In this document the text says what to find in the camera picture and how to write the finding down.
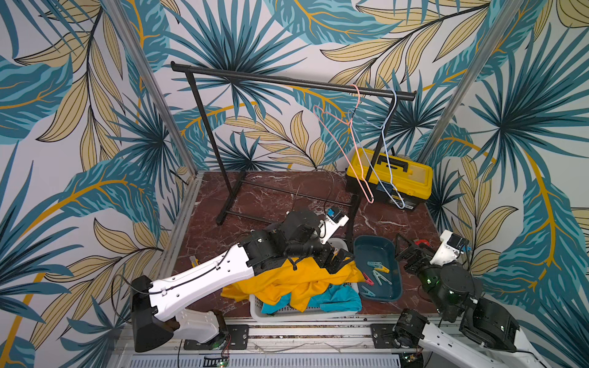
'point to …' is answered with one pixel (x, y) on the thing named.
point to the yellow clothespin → (384, 269)
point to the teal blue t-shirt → (334, 297)
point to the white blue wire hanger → (383, 149)
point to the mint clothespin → (375, 264)
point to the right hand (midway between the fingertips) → (407, 241)
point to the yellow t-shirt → (298, 280)
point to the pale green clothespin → (379, 277)
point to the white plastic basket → (340, 245)
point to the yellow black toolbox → (389, 180)
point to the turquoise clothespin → (367, 292)
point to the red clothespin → (368, 280)
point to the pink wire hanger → (350, 123)
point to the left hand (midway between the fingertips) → (339, 249)
